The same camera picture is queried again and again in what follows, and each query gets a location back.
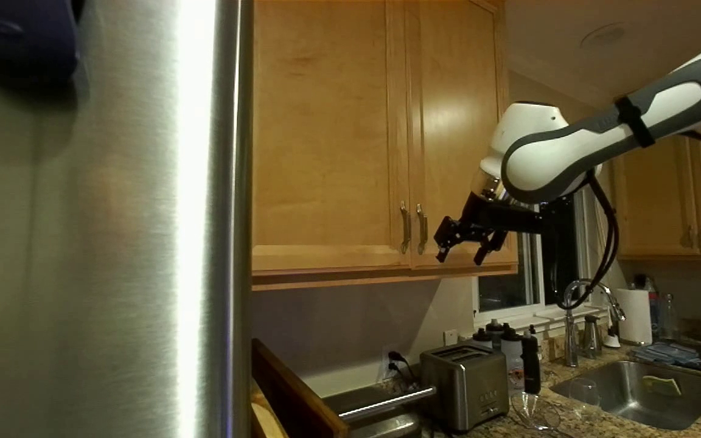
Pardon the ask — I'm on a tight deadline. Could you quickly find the wooden wall cabinet frame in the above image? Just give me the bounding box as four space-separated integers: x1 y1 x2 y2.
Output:
248 0 524 294

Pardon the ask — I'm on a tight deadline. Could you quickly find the clear glass bottle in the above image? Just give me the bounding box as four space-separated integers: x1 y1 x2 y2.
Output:
657 289 681 341

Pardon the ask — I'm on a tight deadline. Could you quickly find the white paper towel roll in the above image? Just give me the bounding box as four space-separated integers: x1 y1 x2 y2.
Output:
614 284 655 351

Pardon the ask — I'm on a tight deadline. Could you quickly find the white bottle black cap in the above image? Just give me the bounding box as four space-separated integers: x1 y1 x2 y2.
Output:
494 322 529 393

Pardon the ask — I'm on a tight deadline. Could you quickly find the dark striped wooden cutting board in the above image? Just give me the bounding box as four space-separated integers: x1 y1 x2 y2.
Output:
251 336 352 438

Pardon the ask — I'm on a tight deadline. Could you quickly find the chrome kitchen faucet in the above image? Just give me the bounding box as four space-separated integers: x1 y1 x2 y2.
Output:
559 274 631 369

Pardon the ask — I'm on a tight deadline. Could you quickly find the black capped bottle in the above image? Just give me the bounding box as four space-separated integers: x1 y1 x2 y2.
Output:
469 319 501 346

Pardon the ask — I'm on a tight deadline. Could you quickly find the metal cabinet door handle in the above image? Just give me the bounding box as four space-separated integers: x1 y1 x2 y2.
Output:
414 202 430 255
396 202 414 255

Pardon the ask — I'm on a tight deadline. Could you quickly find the dark blue object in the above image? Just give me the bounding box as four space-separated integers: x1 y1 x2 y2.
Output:
0 0 89 103

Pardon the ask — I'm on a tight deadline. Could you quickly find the light wooden cutting board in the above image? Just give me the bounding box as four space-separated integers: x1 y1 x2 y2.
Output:
251 379 290 438

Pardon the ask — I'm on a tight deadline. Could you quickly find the black slim bottle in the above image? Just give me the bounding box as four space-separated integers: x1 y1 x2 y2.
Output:
521 333 545 398

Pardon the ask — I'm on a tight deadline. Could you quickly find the white framed window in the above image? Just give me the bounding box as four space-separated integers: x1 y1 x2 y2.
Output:
475 180 618 328

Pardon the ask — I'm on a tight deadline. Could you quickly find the wooden cabinet door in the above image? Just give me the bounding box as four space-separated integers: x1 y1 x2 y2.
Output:
251 0 412 274
410 0 524 274

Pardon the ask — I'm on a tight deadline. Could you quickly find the stainless steel toaster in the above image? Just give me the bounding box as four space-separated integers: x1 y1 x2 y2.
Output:
416 342 512 435

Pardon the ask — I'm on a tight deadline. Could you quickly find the blue dish cloth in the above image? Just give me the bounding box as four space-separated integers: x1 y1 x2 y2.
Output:
633 339 701 369

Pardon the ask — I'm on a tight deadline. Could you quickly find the wooden corner wall cabinet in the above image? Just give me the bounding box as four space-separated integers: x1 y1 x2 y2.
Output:
607 120 701 263

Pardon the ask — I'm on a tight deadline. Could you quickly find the black power cord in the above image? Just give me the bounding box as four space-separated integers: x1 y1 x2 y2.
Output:
384 353 429 408

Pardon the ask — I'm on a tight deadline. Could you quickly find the round ceiling fixture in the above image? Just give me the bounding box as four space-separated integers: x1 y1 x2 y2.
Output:
580 20 633 50

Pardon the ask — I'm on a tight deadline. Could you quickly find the stainless steel sink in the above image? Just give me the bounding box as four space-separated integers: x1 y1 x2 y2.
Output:
551 358 701 434

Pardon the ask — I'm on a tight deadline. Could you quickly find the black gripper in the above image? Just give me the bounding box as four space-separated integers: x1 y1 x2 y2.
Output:
430 189 545 268

